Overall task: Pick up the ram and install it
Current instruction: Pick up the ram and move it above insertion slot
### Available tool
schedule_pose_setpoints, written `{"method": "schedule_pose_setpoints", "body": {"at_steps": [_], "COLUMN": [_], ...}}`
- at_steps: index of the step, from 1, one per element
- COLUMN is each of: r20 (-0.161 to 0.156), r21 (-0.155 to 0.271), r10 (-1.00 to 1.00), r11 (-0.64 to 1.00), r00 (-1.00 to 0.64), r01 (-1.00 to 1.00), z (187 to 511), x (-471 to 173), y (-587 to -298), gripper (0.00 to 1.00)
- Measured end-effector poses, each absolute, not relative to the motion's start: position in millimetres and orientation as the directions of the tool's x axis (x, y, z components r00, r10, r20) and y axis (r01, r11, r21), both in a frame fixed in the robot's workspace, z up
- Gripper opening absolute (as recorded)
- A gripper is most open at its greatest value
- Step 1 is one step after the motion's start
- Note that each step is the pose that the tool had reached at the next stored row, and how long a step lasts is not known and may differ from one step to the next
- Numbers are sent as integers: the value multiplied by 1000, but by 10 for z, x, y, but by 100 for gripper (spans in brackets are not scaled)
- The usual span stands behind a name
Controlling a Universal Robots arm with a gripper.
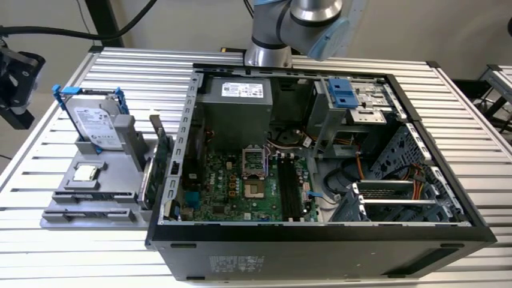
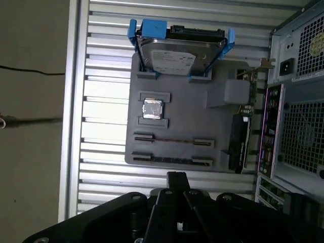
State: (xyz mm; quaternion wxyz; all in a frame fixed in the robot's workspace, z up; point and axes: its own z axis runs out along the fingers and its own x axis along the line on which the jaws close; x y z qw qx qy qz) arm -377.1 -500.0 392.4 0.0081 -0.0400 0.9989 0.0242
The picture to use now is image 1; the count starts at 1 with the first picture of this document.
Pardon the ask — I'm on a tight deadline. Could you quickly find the teal expansion slot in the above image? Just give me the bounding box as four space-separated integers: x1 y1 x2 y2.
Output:
182 191 201 209

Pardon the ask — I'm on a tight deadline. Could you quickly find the hard disk in blue carrier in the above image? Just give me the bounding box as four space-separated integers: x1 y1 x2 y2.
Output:
50 85 129 154

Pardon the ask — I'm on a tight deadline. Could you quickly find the silver metal drive plate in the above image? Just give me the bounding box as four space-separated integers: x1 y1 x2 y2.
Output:
345 108 386 125

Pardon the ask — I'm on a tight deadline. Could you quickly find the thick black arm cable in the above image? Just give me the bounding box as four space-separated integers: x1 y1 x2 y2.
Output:
0 0 158 40

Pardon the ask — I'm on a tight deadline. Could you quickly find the grey plastic parts rack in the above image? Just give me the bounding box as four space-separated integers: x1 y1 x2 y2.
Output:
38 113 177 230

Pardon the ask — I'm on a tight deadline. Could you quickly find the RAM stick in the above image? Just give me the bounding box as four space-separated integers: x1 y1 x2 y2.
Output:
46 211 129 219
54 190 133 199

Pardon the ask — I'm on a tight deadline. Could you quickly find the red yellow wire bundle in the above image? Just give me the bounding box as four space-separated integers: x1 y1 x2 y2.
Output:
406 163 425 200

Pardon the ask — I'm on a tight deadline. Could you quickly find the metal socket cover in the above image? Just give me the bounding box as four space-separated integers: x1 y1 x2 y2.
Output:
241 145 268 178

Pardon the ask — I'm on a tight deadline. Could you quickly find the perforated metal cage wall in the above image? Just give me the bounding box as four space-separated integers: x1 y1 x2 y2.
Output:
369 123 434 181

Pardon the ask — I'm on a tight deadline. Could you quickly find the neighbour metal slat table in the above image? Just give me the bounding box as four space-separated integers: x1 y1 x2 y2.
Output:
473 64 512 133

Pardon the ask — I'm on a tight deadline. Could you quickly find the black upright post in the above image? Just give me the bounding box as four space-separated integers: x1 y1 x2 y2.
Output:
81 0 125 49

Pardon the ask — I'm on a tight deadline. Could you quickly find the mixed wire bundle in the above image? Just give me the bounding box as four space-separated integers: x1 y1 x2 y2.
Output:
266 125 318 151

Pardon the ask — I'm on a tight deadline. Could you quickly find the CPU socket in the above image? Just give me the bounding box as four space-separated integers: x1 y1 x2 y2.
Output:
242 177 268 200

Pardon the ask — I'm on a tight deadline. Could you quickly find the black RAM slot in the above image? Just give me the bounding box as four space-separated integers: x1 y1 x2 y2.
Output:
277 155 290 221
282 155 294 221
286 155 298 221

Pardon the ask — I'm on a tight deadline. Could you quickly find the grey metal disk bay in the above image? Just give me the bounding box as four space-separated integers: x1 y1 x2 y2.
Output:
330 179 466 224

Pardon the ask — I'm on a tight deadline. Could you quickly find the small round internal speaker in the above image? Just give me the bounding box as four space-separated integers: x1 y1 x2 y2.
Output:
274 127 306 146

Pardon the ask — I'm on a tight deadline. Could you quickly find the black looped cable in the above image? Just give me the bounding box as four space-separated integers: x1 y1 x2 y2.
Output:
322 166 357 199

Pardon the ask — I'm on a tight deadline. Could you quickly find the grey metal drive cage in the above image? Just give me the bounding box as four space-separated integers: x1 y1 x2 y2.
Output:
308 76 405 158

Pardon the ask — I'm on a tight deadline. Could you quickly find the grey power supply unit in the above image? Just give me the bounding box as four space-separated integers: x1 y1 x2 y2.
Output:
194 76 273 152

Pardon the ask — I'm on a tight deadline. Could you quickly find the black PC case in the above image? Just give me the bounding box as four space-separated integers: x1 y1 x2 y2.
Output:
144 62 497 282

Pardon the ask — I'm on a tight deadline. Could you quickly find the green motherboard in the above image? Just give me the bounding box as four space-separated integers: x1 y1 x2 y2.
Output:
177 151 321 223

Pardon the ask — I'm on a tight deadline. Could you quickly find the green graphics card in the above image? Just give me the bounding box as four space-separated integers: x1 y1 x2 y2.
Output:
137 112 173 211

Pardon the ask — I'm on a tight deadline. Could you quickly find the blue plastic drive latch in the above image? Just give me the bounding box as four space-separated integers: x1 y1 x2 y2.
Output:
326 78 358 109

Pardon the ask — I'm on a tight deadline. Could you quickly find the silver CPU chip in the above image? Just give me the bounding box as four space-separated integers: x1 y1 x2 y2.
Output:
73 164 98 182

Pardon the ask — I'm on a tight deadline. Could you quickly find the orange data wire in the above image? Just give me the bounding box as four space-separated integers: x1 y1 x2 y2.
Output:
353 151 365 182

